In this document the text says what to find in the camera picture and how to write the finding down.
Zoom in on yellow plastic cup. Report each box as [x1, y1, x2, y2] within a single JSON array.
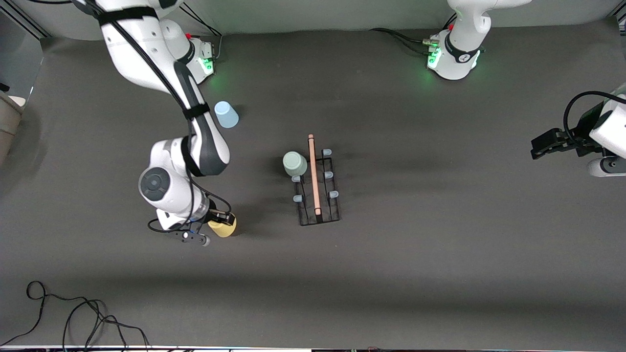
[[208, 215, 238, 239]]

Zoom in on pale green plastic cup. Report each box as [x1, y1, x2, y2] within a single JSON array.
[[283, 151, 309, 177]]

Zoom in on black wire cup holder rack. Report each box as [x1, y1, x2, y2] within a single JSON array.
[[292, 133, 341, 227]]

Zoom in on light blue plastic cup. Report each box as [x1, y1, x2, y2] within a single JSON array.
[[214, 101, 240, 129]]

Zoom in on dark grey table mat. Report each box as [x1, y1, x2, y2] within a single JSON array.
[[0, 19, 626, 351]]

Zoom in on beige background object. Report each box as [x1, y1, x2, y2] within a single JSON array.
[[0, 90, 26, 168]]

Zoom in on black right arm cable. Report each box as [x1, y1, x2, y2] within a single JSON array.
[[29, 0, 233, 233]]

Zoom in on loose black cable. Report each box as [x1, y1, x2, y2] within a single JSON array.
[[0, 281, 150, 351]]

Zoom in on black right arm base cables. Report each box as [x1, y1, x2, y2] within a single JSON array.
[[181, 4, 224, 63]]

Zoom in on black arm base cables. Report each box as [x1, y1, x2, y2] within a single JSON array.
[[369, 15, 456, 55], [181, 4, 224, 63]]

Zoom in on black left arm base cables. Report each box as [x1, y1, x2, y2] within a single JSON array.
[[369, 15, 456, 55]]

